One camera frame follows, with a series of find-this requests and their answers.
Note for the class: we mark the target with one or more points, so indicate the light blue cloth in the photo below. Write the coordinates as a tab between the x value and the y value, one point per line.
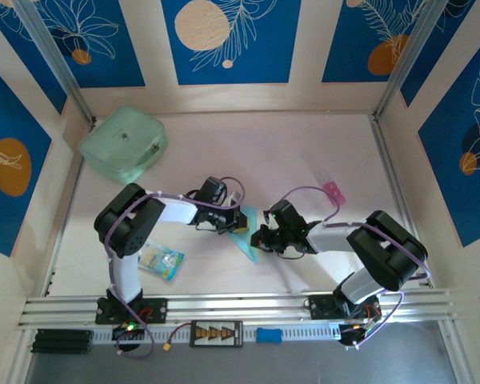
248	245

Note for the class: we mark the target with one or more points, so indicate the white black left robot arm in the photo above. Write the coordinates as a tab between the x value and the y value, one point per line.
180	210

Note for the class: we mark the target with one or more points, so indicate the pink clear plastic stick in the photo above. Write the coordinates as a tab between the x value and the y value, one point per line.
336	195

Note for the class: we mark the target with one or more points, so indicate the blue yellow snack packet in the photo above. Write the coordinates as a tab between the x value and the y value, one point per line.
166	262

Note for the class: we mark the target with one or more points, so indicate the blue foam block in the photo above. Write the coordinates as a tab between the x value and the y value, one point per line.
269	335

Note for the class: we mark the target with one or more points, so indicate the black power distribution board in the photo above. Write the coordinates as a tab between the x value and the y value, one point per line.
216	334

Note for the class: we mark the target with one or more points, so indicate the black wiring hub green light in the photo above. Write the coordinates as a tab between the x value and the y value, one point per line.
352	334
128	327

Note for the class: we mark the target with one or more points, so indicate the mint green zip pouch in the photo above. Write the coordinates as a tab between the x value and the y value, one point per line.
120	140

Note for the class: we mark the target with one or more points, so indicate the black profile bar stack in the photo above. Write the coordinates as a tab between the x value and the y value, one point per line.
62	342

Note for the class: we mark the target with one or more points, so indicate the aluminium mounting rail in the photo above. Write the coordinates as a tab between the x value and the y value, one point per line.
244	306

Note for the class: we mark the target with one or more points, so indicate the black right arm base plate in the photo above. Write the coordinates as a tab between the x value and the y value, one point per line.
320	307

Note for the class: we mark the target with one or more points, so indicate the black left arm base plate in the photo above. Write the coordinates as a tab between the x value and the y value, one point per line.
156	310

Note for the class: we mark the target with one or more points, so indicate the aluminium table side rail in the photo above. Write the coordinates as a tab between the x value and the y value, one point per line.
60	240
393	180

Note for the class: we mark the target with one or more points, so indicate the aluminium frame post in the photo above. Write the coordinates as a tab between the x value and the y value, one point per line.
56	60
408	60

